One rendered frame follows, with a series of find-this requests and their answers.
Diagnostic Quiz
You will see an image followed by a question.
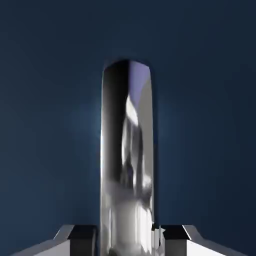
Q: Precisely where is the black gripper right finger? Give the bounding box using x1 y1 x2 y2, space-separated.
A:
157 224 246 256

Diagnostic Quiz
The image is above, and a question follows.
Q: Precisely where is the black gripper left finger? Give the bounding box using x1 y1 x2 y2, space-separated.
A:
10 224 99 256

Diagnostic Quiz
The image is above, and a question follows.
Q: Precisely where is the dark blue drawer front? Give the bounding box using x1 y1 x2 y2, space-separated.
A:
0 0 256 256

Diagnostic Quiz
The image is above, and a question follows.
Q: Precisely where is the curved shiny metal drawer handle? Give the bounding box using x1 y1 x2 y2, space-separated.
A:
99 58 161 256

